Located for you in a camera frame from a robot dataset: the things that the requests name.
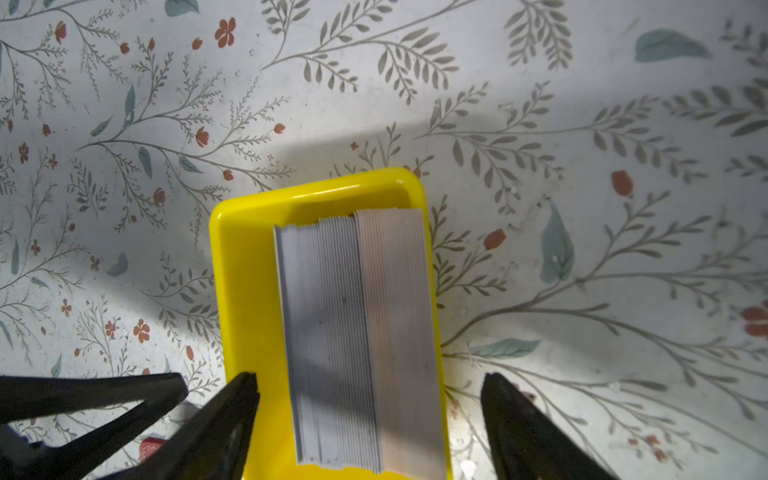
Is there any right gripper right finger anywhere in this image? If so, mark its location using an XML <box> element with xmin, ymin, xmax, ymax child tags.
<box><xmin>481</xmin><ymin>373</ymin><xmax>612</xmax><ymax>479</ymax></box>

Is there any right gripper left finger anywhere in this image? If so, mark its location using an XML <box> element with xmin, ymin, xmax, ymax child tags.
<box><xmin>103</xmin><ymin>372</ymin><xmax>260</xmax><ymax>479</ymax></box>

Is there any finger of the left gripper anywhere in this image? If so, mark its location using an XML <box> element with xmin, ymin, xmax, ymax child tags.
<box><xmin>1</xmin><ymin>373</ymin><xmax>188</xmax><ymax>479</ymax></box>

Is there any red leather card holder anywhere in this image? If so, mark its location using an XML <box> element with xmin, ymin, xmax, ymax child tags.
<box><xmin>139</xmin><ymin>437</ymin><xmax>166</xmax><ymax>463</ymax></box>

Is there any stack of credit cards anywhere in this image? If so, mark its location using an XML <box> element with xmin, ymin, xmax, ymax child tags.
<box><xmin>274</xmin><ymin>208</ymin><xmax>447</xmax><ymax>479</ymax></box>

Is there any yellow plastic card tray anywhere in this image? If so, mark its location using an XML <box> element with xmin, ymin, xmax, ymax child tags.
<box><xmin>210</xmin><ymin>168</ymin><xmax>451</xmax><ymax>479</ymax></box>

